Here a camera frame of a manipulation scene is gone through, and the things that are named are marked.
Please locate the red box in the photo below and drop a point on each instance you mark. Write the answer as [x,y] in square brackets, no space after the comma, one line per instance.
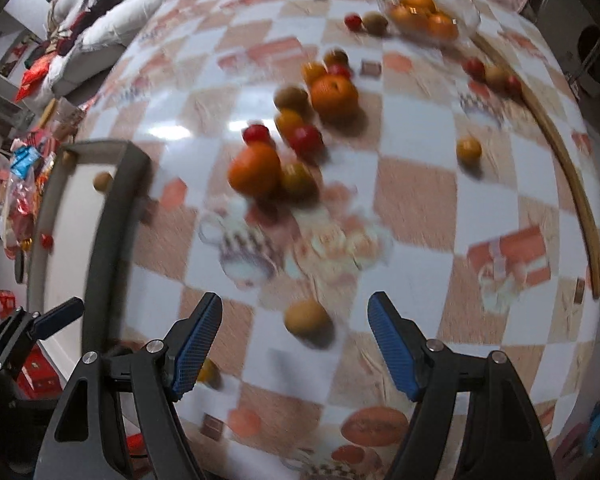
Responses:
[36,380]

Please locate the pile of snack packets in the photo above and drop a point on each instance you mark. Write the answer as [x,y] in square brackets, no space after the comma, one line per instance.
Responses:
[15,185]

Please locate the grey rectangular tray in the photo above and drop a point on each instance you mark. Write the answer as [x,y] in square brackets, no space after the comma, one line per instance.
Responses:
[130,170]

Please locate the yellow-green round fruit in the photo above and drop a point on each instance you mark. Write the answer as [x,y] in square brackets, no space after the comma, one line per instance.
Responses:
[300,180]

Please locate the small orange tangerine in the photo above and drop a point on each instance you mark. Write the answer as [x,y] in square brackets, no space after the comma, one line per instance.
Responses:
[468,150]
[289,121]
[312,71]

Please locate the clear glass bowl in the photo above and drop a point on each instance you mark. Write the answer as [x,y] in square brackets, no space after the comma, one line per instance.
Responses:
[462,12]

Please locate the white sofa with clothes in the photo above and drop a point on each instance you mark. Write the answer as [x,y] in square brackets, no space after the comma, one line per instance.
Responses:
[125,15]

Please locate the round brown fruit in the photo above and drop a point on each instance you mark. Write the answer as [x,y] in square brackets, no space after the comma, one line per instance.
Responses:
[375,23]
[307,317]
[102,181]
[290,97]
[336,55]
[496,78]

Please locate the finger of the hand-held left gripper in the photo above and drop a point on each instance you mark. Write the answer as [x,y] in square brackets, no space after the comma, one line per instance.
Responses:
[57,317]

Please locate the red snack bag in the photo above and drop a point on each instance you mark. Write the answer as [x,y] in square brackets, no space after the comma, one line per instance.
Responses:
[34,74]

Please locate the large orange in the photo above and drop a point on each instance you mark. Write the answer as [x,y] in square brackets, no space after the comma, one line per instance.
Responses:
[334,95]
[255,169]

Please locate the curved wooden strip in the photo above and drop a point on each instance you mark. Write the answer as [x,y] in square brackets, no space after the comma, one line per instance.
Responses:
[560,145]

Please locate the small red fruit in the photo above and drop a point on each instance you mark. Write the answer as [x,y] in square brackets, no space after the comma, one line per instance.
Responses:
[46,240]
[352,21]
[306,140]
[475,67]
[514,86]
[256,133]
[341,71]

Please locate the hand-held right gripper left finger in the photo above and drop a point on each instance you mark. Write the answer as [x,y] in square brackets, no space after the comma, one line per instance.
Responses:
[196,345]

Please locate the checkered tablecloth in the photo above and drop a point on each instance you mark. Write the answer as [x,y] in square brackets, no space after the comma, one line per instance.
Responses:
[420,200]

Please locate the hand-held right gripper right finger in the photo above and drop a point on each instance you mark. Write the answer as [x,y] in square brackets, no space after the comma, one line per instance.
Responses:
[396,350]

